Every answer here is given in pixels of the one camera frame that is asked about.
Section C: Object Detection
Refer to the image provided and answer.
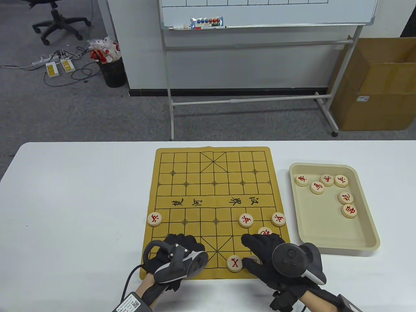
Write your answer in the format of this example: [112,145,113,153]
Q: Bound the person's left hand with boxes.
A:
[142,233,206,292]

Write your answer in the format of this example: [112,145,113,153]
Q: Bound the person's right hand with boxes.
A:
[240,233,326,298]

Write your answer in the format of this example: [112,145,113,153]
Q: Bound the cluster of wooden chess pieces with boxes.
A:
[294,173,358,219]

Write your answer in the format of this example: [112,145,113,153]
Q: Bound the yellow chess board mat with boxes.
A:
[139,146,297,281]

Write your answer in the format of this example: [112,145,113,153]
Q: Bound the grey tracking controller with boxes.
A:
[143,240,209,284]
[271,242,327,286]

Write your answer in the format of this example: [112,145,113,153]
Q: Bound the beige plastic tray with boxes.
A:
[289,162,381,257]

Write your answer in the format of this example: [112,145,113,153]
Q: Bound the grey labelled sensor box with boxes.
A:
[112,292,153,312]

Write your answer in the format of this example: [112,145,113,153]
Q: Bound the black sensor box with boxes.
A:
[336,294,359,312]

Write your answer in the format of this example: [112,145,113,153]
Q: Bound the black wastebasket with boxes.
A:
[99,56,127,88]

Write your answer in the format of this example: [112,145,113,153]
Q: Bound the brown cardboard box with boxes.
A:
[328,37,416,132]

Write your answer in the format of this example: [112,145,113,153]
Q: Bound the white red trash bags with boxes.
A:
[87,36,123,64]

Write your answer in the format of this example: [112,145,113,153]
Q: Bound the pack of coloured magnets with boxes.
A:
[190,16,225,28]

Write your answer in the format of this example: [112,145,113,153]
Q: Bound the white power strip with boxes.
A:
[32,55,62,67]

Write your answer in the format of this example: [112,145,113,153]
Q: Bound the white rolling whiteboard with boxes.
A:
[158,0,379,141]

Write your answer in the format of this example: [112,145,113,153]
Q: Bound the black office chair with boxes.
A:
[20,0,92,46]

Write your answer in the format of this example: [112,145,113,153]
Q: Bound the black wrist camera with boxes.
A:
[269,286,306,312]

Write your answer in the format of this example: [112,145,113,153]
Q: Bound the black glove cable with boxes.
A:
[121,265,144,301]

